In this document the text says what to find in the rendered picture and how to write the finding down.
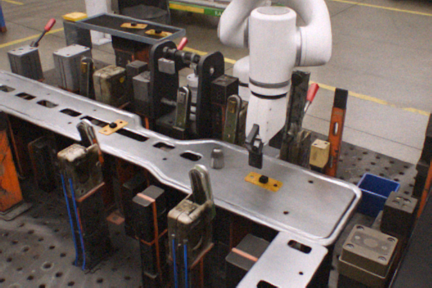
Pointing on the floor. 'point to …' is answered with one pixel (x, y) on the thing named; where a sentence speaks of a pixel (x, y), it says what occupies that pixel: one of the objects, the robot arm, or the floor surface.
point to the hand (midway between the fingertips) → (265, 153)
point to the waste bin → (142, 3)
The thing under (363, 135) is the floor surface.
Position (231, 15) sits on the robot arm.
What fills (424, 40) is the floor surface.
